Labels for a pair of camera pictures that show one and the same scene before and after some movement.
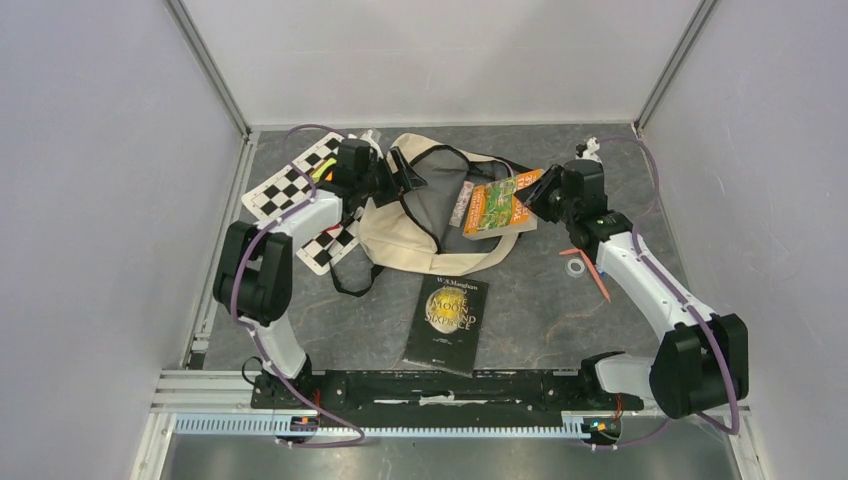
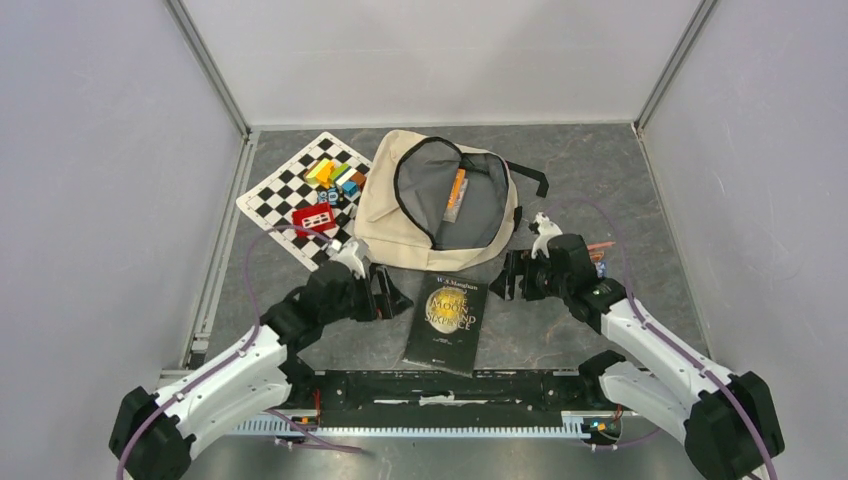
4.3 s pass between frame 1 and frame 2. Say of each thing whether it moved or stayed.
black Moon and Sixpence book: stayed
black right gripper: moved
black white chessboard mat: stayed
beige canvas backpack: stayed
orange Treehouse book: moved
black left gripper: moved
